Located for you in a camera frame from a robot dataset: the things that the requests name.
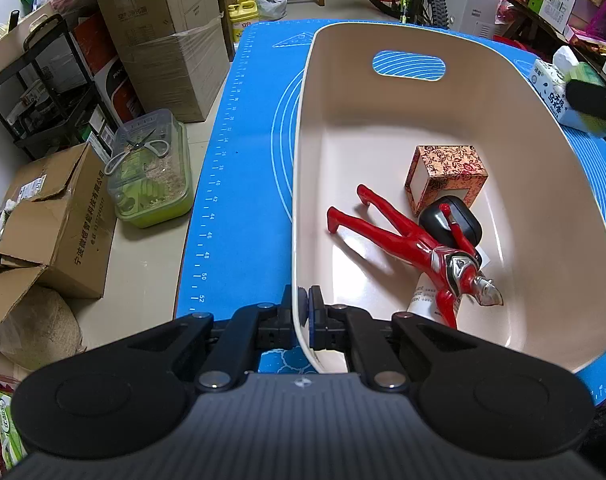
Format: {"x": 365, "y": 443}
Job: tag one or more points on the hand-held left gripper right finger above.
{"x": 315, "y": 317}

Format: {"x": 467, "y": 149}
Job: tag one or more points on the red white appliance box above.
{"x": 113, "y": 85}

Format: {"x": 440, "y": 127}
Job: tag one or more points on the green white carton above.
{"x": 555, "y": 0}

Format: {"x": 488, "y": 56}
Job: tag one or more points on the beige plastic basin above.
{"x": 363, "y": 160}

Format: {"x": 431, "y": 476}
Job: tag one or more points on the blue silicone mat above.
{"x": 253, "y": 160}

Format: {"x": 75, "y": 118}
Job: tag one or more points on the black earbuds case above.
{"x": 435, "y": 221}

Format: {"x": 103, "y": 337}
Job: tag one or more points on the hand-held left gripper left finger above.
{"x": 288, "y": 305}

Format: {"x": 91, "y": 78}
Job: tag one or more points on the beige burlap sack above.
{"x": 38, "y": 330}

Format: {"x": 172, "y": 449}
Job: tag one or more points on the pink gift box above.
{"x": 602, "y": 21}

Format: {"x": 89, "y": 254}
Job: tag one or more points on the snack packets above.
{"x": 0, "y": 425}

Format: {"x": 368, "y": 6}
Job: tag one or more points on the dark wooden shelf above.
{"x": 538, "y": 45}

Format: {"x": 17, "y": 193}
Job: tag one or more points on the green clear plastic container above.
{"x": 153, "y": 195}

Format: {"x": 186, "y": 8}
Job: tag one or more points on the red patterned paper box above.
{"x": 448, "y": 166}

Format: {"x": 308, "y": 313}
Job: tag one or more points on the black metal rack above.
{"x": 43, "y": 90}

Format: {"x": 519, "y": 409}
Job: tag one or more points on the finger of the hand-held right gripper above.
{"x": 595, "y": 101}

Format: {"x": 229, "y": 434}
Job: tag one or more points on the white pill bottle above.
{"x": 425, "y": 301}

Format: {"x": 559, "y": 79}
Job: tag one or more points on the red hero figure toy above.
{"x": 408, "y": 240}

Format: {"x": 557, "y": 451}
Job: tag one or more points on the yellow plastic jug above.
{"x": 243, "y": 22}

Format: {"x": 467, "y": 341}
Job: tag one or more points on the large taped cardboard box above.
{"x": 173, "y": 60}

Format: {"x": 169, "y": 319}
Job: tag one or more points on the torn open cardboard box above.
{"x": 58, "y": 230}

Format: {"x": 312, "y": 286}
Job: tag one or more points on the white tissue box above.
{"x": 550, "y": 91}

